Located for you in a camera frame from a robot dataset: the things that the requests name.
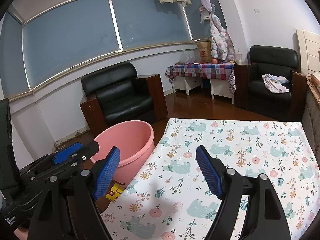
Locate floral puffer jacket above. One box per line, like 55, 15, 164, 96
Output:
209, 13, 237, 62

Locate crumpled patterned cloth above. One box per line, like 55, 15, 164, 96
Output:
262, 74, 290, 93

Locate purple hat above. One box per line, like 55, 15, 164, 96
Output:
199, 0, 213, 13

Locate checkered tablecloth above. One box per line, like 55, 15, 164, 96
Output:
165, 62, 237, 94

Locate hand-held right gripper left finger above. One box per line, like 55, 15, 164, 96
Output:
27, 146, 121, 240

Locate brown paper bag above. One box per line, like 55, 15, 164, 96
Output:
196, 41, 212, 63

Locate black leather armchair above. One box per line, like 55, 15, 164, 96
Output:
80, 62, 168, 135
234, 45, 307, 122

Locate pink plastic basin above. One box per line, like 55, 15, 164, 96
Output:
90, 120, 155, 183

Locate cream bed headboard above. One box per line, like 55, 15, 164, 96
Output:
296, 28, 320, 77

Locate clear plastic bag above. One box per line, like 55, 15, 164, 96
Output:
179, 49, 192, 64

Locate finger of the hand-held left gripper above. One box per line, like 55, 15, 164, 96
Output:
32, 140, 100, 184
51, 142, 83, 165

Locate window with blue blinds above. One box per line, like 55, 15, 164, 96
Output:
0, 0, 228, 100

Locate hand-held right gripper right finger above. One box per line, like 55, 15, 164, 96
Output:
195, 145, 292, 240

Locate floral bear print tablecloth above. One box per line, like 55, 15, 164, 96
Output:
100, 118, 320, 240

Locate white plush hat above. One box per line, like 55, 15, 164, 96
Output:
199, 10, 212, 24

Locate white side table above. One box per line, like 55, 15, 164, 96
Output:
173, 75, 235, 102

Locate yellow cardboard box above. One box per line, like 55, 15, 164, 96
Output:
105, 182, 125, 202

